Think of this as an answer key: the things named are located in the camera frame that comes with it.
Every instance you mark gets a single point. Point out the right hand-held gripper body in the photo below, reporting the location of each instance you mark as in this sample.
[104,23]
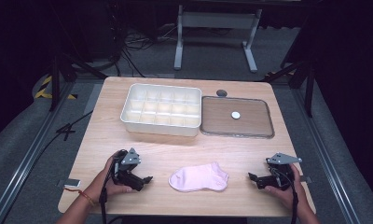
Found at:
[281,172]

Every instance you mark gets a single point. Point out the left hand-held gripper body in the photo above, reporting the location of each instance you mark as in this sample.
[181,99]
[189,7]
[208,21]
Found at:
[130,158]

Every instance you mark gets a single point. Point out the pink sock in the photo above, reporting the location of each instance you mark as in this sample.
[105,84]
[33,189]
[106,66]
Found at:
[198,178]

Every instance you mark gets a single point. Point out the person's right hand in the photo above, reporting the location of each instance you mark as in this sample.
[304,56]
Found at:
[288,196]

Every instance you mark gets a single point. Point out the person's left hand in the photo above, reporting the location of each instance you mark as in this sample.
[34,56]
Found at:
[104,183]

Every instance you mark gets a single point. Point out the grey tape piece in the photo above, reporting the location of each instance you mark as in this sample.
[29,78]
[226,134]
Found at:
[306,179]
[72,183]

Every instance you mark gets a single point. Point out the white compartment storage box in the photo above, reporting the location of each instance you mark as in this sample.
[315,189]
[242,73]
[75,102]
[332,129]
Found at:
[161,109]

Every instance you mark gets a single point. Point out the transparent lid with white knob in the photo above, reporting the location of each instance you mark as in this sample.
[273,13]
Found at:
[237,119]

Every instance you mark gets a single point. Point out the black metal stand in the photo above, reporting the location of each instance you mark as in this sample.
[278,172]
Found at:
[54,84]
[309,87]

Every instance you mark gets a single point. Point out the grey round table grommet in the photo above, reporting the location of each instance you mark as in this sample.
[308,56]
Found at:
[221,93]

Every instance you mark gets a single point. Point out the yellow and black floor tape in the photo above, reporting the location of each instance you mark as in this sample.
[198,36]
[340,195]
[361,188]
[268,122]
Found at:
[44,91]

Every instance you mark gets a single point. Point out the aluminium floor rail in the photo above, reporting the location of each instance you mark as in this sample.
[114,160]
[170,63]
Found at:
[327,161]
[23,165]

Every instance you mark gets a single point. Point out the white metal table frame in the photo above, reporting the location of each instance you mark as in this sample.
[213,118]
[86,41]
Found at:
[217,20]

